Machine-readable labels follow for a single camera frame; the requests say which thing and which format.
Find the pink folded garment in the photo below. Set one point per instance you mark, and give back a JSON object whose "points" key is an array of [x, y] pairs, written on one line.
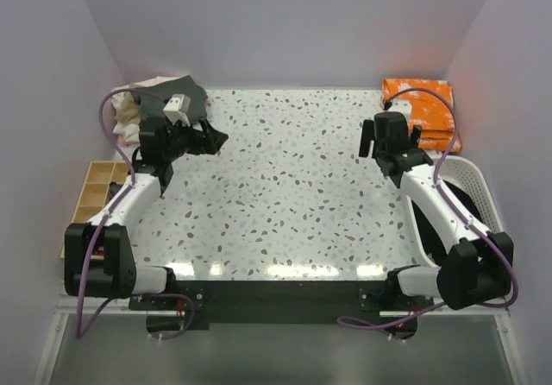
{"points": [[122, 141]]}

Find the white plastic basket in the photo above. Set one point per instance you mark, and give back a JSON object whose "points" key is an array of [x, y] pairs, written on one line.
{"points": [[466, 181]]}

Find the orange white folded t-shirt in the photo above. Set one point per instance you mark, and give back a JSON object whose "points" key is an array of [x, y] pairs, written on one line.
{"points": [[427, 110]]}

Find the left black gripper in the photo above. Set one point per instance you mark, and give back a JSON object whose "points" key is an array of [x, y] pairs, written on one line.
{"points": [[208, 141]]}

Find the black t-shirt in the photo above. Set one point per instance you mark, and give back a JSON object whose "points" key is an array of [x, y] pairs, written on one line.
{"points": [[441, 219]]}

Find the wooden compartment tray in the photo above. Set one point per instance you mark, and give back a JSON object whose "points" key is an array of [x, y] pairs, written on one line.
{"points": [[95, 191]]}

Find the dark grey folded t-shirt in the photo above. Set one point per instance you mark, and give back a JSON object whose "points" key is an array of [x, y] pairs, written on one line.
{"points": [[152, 99]]}

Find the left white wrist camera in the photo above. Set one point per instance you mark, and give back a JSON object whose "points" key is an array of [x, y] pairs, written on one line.
{"points": [[176, 109]]}

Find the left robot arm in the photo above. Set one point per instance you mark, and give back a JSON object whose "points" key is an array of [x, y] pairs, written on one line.
{"points": [[99, 260]]}

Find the beige folded t-shirt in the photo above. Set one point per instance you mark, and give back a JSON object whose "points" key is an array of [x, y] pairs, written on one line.
{"points": [[128, 111]]}

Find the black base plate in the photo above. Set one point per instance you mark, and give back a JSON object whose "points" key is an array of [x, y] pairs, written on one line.
{"points": [[292, 302]]}

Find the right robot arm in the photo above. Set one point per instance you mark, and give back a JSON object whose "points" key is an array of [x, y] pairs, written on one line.
{"points": [[473, 265]]}

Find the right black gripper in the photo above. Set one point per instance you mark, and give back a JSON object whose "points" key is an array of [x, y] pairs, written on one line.
{"points": [[367, 135]]}

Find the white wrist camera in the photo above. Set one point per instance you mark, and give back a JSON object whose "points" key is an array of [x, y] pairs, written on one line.
{"points": [[403, 107], [176, 109]]}

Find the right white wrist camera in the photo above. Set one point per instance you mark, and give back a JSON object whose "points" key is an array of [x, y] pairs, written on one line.
{"points": [[403, 107]]}

